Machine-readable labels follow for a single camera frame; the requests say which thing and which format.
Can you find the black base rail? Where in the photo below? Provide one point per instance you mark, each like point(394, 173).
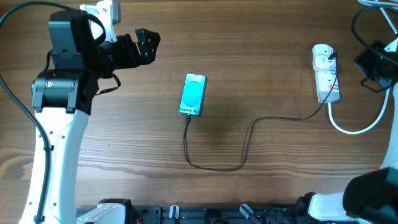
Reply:
point(207, 215)

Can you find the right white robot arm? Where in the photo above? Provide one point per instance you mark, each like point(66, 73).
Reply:
point(372, 197)

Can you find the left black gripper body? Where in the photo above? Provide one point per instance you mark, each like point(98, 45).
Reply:
point(121, 54)

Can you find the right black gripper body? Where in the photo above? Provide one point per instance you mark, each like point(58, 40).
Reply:
point(373, 63)

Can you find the white charger plug adapter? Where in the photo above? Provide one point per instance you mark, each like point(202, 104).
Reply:
point(324, 61)

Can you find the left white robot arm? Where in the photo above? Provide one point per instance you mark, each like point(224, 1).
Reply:
point(85, 50)

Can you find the blue Galaxy smartphone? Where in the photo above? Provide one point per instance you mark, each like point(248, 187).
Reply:
point(192, 94)

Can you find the white power strip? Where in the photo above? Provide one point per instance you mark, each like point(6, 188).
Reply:
point(326, 80)

